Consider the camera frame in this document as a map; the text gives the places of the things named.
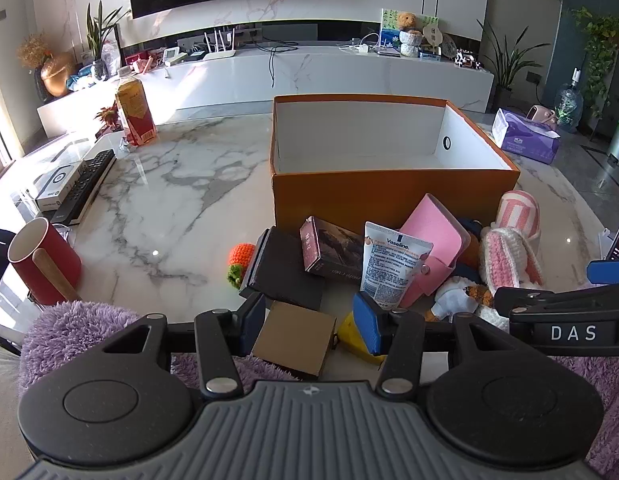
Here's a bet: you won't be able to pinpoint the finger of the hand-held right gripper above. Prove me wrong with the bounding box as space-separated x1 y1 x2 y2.
493 285 619 312
587 258 619 286

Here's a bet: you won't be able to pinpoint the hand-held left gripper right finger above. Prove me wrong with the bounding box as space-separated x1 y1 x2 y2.
352 291 520 402

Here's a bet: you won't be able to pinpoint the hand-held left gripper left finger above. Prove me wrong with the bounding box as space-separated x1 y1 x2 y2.
102 292 268 402

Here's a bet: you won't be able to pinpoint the yellow tape measure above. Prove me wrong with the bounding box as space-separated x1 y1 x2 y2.
337 310 388 366

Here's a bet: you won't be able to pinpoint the brown cardboard box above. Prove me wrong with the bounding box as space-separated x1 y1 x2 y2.
252 301 337 380

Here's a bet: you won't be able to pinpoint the white hand cream tube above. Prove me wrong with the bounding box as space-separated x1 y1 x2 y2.
359 221 434 311

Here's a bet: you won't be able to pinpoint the dark red card box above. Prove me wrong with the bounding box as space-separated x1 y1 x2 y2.
300 216 366 279

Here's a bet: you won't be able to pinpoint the orange cardboard box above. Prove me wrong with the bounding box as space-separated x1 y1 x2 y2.
270 94 521 229

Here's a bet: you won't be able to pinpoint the pink white crochet toy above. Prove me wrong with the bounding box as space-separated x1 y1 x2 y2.
477 227 545 332

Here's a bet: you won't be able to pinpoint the crochet carrot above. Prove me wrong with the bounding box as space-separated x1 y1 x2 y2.
226 243 256 290

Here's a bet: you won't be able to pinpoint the blue orange plush toy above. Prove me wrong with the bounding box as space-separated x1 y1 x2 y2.
457 217 486 269

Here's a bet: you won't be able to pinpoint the white plush duck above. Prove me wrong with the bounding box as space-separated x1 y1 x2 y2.
423 276 496 324

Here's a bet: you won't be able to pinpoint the pink striped knitted pouch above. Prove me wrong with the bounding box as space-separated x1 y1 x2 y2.
489 191 543 247

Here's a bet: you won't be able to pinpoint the pink wallet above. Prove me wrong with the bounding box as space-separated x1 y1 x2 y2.
397 194 473 309

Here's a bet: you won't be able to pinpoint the purple tissue pack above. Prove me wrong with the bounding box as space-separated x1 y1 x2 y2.
491 108 561 165

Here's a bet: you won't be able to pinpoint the pink heater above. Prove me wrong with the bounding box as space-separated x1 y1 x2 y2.
525 104 558 129

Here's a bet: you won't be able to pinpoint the blue water jug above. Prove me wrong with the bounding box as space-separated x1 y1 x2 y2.
554 69 585 134

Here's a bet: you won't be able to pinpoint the purple fluffy cloth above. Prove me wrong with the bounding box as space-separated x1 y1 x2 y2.
18 300 619 467

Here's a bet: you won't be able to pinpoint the black remote control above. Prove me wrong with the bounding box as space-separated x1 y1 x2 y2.
50 149 118 225

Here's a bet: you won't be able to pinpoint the green vine plant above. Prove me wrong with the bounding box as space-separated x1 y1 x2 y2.
571 7 619 117

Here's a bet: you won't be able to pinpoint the potted green plant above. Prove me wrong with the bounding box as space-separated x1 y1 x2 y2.
477 19 540 114

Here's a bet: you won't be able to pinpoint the small white box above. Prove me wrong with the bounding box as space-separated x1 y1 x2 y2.
34 160 85 212

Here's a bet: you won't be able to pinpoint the orange drink bottle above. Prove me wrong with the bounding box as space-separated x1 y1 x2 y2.
114 66 159 147

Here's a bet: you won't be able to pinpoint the cow figurines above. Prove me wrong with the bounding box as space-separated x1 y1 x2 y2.
453 50 483 70

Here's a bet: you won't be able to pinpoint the small red plant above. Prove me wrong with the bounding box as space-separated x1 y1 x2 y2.
94 101 121 132

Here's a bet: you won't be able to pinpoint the white marble tv cabinet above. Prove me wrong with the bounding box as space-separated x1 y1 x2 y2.
37 44 495 137

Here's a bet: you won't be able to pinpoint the white router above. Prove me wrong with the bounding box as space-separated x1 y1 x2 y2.
204 27 238 60

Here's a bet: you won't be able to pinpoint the round white sign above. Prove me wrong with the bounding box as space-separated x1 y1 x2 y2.
421 16 443 57

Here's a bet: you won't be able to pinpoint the green picture card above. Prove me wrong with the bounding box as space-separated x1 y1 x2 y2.
379 8 405 47

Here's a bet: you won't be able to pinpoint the copper vase with dried flowers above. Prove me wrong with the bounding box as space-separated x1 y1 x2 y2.
17 34 76 99

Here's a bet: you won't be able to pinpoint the green plant in vase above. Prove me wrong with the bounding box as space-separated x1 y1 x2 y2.
84 2 133 81

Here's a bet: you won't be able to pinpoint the red mug with wooden handle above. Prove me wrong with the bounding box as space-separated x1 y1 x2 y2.
8 217 83 306

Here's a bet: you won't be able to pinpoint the black cable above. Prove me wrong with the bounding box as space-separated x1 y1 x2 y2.
266 41 301 89

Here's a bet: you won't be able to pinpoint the white charger cable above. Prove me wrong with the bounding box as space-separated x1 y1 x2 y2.
339 32 385 55

